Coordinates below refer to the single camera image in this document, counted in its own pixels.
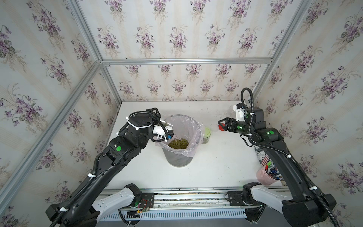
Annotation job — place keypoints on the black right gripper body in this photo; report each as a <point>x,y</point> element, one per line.
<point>240,126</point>

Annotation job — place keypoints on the red jar lid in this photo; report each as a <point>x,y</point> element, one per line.
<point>221,126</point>

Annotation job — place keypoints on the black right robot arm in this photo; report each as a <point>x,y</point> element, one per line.
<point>308,204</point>

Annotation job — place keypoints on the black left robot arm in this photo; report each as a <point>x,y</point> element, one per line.
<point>83,208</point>

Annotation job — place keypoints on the green mung beans pile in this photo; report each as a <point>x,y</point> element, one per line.
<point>179,144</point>

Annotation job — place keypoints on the green lid bean jar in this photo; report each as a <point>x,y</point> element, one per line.
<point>206,135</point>

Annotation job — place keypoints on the mesh bin with pink bag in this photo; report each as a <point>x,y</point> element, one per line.
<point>188,135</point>

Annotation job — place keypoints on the pink pen cup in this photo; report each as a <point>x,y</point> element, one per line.
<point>264,176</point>

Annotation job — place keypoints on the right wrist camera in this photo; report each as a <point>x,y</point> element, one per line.
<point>240,112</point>

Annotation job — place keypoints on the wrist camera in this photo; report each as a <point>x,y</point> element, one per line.
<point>160,135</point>
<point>240,112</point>

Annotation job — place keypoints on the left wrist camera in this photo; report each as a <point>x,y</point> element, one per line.
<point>160,135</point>

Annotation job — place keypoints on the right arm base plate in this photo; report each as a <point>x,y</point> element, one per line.
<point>237,198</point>

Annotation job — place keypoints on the white slotted cable duct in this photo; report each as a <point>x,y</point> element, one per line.
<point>178,214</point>

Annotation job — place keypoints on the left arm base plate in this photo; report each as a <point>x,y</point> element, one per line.
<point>141,203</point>

